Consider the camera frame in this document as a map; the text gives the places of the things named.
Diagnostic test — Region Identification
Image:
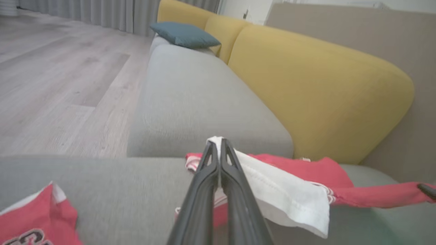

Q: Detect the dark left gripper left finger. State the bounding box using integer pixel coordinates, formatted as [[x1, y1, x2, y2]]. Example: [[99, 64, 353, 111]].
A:
[[167, 141, 220, 245]]

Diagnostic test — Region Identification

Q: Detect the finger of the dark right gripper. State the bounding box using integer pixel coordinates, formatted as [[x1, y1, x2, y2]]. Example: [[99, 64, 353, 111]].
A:
[[418, 183, 436, 201]]

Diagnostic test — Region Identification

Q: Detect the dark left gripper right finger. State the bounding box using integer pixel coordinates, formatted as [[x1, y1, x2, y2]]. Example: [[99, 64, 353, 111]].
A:
[[220, 138, 273, 245]]

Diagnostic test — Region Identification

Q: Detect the red garment striped white trim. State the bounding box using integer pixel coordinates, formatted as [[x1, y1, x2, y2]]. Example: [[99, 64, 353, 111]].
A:
[[175, 136, 436, 239]]

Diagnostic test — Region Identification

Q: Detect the large grey sofa seat cushion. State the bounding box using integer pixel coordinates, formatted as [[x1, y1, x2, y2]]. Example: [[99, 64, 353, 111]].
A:
[[0, 155, 436, 245]]

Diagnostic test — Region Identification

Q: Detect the yellow sofa back cushion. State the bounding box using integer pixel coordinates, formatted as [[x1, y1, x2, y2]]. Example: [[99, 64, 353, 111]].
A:
[[204, 14, 252, 64], [157, 0, 217, 29], [228, 24, 415, 164]]

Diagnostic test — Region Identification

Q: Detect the red jersey with print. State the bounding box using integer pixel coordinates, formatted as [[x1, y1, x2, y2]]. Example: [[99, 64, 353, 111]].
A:
[[0, 182, 82, 245]]

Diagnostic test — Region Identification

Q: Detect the teal throw pillow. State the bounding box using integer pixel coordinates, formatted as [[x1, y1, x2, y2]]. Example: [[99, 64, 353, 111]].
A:
[[150, 21, 222, 49]]

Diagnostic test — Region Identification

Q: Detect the grey curtain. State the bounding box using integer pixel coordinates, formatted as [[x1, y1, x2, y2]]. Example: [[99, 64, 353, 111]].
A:
[[19, 0, 222, 37]]

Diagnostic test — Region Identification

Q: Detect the white ribbed pot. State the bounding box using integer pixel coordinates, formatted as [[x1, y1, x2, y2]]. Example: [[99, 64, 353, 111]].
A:
[[0, 0, 18, 17]]

